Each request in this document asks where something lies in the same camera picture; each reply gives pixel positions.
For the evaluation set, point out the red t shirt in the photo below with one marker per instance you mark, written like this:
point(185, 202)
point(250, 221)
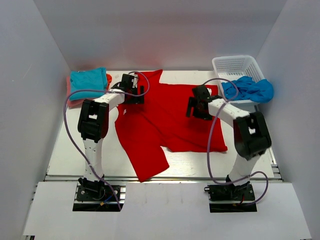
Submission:
point(143, 129)

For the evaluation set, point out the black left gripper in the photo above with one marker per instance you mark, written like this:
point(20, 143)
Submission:
point(137, 99)

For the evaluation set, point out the white plastic basket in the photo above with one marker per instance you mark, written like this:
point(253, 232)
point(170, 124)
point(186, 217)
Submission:
point(233, 68)

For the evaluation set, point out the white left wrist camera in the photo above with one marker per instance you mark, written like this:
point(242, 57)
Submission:
point(135, 79)

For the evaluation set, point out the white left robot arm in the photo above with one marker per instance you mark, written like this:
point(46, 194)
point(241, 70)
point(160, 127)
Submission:
point(93, 125)

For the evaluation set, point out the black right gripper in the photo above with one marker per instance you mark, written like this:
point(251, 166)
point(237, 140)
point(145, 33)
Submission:
point(193, 102)

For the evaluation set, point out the folded pink t shirt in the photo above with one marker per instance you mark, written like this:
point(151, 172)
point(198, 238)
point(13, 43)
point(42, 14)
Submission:
point(71, 103)

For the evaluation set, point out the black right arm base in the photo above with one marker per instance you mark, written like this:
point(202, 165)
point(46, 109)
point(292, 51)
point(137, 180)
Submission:
point(231, 199)

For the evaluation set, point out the folded teal t shirt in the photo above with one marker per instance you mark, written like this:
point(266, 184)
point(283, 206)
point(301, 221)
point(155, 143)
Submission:
point(95, 79)

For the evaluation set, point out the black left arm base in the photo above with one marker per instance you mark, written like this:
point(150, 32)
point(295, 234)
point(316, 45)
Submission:
point(96, 196)

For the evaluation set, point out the crumpled blue t shirt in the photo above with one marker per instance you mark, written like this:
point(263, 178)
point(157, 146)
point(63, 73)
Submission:
point(245, 88)

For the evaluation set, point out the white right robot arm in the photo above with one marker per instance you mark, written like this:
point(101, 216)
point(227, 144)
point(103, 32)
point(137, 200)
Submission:
point(250, 133)

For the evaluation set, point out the folded orange t shirt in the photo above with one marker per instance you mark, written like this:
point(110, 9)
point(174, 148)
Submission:
point(109, 80)

